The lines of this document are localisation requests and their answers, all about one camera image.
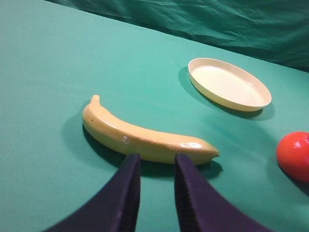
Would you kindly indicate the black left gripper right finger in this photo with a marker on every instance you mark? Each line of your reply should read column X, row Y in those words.
column 200, row 208

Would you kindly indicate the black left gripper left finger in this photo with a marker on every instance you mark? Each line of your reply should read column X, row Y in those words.
column 114, row 208

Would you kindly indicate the yellow plastic plate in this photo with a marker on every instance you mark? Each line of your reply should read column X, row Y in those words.
column 228, row 85

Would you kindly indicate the yellow banana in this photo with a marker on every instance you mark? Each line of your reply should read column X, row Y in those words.
column 154, row 146

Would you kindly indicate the orange tangerine fruit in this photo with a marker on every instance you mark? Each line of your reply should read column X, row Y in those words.
column 293, row 155

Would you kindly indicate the green backdrop cloth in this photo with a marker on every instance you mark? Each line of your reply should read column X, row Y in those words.
column 272, row 30

